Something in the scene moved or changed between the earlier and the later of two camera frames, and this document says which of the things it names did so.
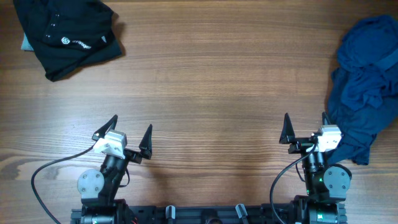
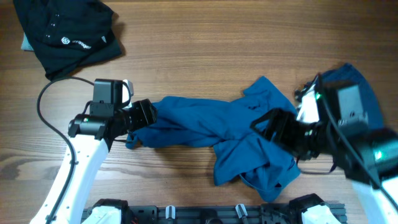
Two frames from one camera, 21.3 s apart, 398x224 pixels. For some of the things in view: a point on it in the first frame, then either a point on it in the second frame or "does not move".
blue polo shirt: [367, 57] → [240, 155]
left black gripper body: [133, 155] → [138, 116]
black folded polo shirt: [66, 35] does not move
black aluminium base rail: [309, 213] does not move
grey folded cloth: [26, 44] does not move
